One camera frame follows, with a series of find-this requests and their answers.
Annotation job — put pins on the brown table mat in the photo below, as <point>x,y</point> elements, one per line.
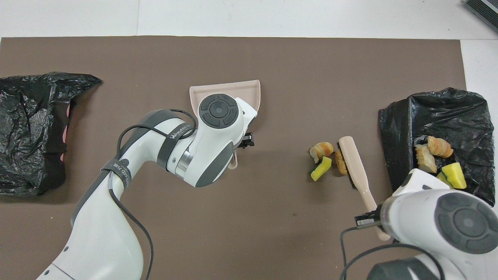
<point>311,70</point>

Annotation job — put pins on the beige plastic dustpan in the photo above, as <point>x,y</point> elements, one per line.
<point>233,88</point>

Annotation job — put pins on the black bag-lined pink bin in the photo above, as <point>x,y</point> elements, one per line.
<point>27,116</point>

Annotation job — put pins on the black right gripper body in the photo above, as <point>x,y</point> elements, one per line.
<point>369,218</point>

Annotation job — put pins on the yellow green sponge piece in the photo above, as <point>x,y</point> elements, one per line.
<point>322,169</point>
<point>442,178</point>

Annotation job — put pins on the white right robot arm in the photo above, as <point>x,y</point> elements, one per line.
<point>447,221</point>

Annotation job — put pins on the toy croissant pastry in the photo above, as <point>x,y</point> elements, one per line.
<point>323,149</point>
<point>426,159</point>
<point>439,147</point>

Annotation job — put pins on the brown toy bread roll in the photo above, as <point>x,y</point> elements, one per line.
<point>341,163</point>

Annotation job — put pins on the dark grey ribbed object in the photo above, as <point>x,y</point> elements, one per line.
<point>484,9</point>

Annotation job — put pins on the beige brush with black bristles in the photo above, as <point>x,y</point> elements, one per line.
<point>356,167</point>

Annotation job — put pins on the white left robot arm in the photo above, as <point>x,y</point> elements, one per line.
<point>210,136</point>

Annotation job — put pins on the black bag-lined trash bin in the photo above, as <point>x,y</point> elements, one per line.
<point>459,116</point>

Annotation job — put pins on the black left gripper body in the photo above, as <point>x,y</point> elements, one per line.
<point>247,140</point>

